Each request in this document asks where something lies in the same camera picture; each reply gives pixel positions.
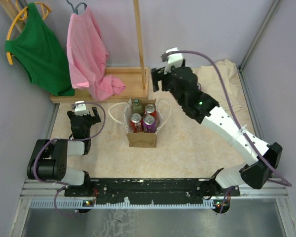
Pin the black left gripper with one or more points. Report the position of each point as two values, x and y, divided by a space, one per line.
94 119

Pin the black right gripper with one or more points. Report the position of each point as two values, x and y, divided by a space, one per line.
155 74

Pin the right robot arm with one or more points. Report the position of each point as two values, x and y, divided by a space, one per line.
258 155

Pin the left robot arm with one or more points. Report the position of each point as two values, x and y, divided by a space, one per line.
48 162

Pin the clear glass beverage bottle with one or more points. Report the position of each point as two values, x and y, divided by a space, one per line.
137 107

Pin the wooden clothes rack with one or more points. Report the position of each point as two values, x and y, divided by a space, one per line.
135 78

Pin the red Coca-Cola can rear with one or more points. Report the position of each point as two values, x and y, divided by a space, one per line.
150 109

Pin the red Coca-Cola can upright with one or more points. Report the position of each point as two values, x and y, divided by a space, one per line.
136 123

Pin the beige crumpled cloth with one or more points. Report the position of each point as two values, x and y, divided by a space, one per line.
211 84

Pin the pink t-shirt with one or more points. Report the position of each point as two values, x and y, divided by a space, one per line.
87 57

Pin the green tank top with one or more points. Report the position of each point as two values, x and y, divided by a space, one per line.
40 53

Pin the grey clothes hanger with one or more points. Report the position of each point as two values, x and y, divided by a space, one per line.
75 8

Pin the yellow clothes hanger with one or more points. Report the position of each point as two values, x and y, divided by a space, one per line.
22 15

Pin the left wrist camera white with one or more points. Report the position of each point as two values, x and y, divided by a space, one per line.
79 108

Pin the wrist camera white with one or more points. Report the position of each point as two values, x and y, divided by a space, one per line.
79 108
172 58

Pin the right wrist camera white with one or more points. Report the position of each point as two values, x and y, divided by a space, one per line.
172 58

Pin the white rope bag handle left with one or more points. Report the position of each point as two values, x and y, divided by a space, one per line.
123 122

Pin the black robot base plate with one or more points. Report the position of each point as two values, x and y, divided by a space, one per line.
147 191

